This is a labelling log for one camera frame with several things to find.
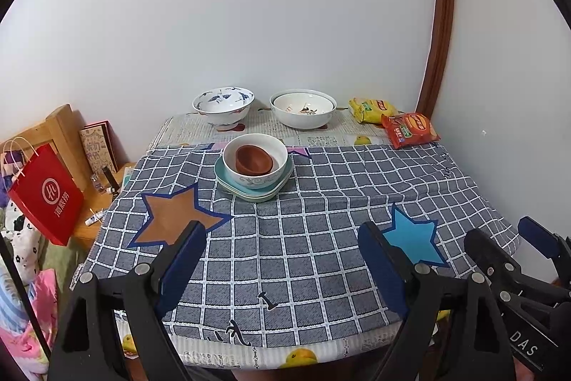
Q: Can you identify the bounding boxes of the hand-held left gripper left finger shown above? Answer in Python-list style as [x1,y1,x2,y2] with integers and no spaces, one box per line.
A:
[47,220,208,381]

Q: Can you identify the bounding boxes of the white spotted cloth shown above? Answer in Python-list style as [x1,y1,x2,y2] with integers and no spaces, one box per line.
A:
[0,194,43,279]

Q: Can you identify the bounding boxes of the red paper bag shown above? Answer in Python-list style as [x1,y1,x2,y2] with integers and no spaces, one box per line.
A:
[2,137,85,247]

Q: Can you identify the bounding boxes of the brown wooden door frame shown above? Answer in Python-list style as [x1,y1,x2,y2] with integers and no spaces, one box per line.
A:
[417,0,456,118]

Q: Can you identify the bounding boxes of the grey checked tablecloth with stars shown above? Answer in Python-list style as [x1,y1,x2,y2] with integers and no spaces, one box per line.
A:
[82,142,520,348]

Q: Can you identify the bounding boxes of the red chip bag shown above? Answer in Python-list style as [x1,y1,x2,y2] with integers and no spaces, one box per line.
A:
[380,112,441,150]

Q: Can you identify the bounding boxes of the green plate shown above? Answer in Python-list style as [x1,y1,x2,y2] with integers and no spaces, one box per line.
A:
[217,178,290,203]

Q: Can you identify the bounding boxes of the large white printed bowl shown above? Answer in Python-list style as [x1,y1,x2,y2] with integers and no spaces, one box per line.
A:
[270,90,337,129]

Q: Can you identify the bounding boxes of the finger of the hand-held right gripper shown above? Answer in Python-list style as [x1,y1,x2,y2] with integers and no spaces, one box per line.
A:
[464,228,558,306]
[517,217,571,288]

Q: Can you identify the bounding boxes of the white bowl with grey pattern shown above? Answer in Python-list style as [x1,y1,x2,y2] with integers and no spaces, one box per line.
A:
[222,133,289,190]

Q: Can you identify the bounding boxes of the wooden side table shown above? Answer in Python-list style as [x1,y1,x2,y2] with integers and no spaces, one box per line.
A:
[0,104,135,245]

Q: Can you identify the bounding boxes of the pink printed blanket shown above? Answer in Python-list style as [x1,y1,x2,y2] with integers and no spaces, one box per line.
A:
[0,267,61,377]

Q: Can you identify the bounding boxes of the yellow chip bag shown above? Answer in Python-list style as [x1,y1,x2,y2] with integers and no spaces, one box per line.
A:
[348,97,399,125]

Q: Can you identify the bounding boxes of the thin black rod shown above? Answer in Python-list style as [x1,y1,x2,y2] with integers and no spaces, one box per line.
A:
[0,235,52,359]

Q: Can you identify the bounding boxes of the blue patterned footed bowl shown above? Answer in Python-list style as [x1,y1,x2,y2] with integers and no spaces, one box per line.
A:
[192,86,255,131]

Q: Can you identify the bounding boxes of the patterned book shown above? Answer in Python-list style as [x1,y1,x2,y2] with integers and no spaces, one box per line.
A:
[79,121,119,181]

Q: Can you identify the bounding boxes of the small brown bowl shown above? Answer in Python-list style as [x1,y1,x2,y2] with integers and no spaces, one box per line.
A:
[236,144,273,167]
[236,160,274,175]

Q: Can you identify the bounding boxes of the small dark bottle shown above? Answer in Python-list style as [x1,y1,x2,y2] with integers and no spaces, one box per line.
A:
[102,167,121,192]

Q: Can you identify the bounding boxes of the teal plate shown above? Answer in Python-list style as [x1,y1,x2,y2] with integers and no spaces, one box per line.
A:
[214,153,295,198]

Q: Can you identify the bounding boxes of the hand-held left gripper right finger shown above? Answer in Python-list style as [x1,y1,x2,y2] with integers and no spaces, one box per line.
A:
[358,221,525,381]

